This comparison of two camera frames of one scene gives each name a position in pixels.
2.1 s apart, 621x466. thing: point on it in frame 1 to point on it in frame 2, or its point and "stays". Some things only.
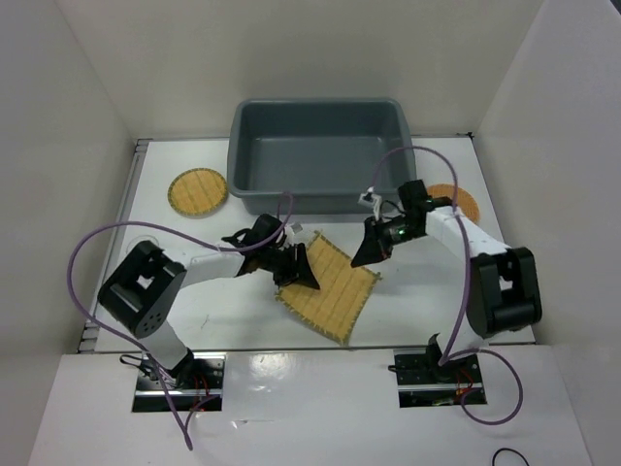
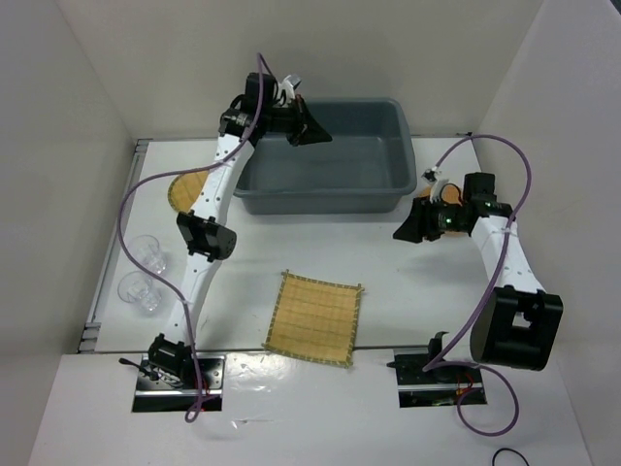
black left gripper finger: (304, 273) to (310, 130)
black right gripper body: (403, 231) to (441, 217)
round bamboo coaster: (198, 191) stays
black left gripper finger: (282, 280) to (298, 138)
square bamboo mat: (344, 293) to (314, 319)
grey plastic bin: (325, 153) stays
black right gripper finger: (377, 241) to (412, 228)
